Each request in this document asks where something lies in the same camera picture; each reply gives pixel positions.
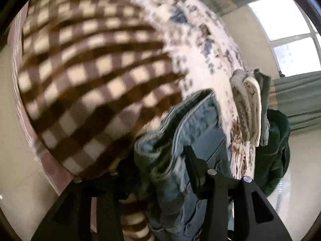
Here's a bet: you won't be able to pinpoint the white floral bed sheet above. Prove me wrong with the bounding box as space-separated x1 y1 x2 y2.
130 0 256 180

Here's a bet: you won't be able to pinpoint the grey-green folded garment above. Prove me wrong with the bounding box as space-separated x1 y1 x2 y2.
253 68 272 146

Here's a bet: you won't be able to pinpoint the green curtain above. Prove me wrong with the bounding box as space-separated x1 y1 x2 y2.
187 0 321 131

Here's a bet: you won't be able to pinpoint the blue denim pants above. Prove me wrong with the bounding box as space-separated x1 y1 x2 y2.
133 88 235 241

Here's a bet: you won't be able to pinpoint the dark green garment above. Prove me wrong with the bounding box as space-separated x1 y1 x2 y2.
254 108 291 197

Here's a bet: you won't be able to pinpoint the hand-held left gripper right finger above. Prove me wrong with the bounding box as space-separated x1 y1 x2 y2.
184 144 293 241

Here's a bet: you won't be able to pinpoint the window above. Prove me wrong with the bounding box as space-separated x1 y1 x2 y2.
247 0 321 77

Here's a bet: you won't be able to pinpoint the cream folded garment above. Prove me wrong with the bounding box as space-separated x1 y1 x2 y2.
243 77 262 147

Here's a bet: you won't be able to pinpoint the brown checkered blanket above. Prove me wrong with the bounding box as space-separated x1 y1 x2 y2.
15 0 188 241

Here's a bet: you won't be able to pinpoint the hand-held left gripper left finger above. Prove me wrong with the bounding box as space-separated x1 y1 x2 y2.
30 161 141 241

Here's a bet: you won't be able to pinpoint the grey folded garment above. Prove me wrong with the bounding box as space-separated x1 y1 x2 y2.
230 69 252 141

